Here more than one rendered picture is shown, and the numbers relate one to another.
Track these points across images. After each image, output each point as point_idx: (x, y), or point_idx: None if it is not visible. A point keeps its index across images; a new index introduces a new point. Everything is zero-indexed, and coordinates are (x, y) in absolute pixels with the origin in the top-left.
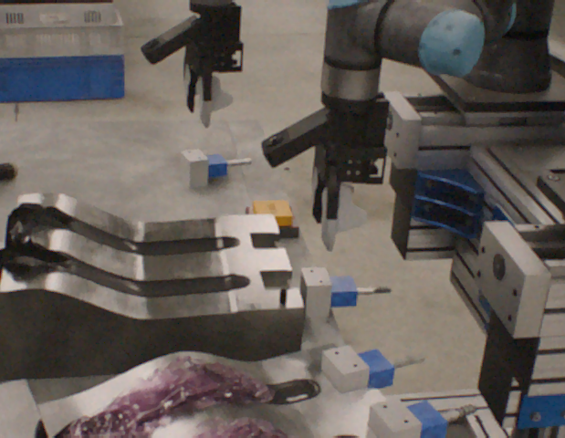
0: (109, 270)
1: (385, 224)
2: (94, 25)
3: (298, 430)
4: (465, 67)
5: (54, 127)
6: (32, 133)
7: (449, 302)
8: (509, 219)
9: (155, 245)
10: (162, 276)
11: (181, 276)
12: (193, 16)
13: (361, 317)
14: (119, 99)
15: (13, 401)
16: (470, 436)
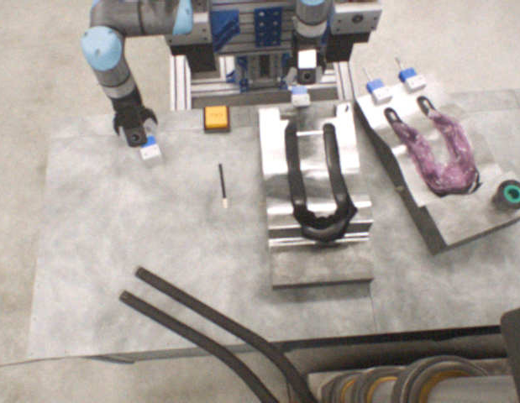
0: (328, 181)
1: None
2: None
3: (417, 116)
4: None
5: (49, 255)
6: (60, 269)
7: (39, 88)
8: (270, 7)
9: (289, 165)
10: (322, 161)
11: (322, 152)
12: (118, 102)
13: (45, 138)
14: None
15: (439, 206)
16: (201, 99)
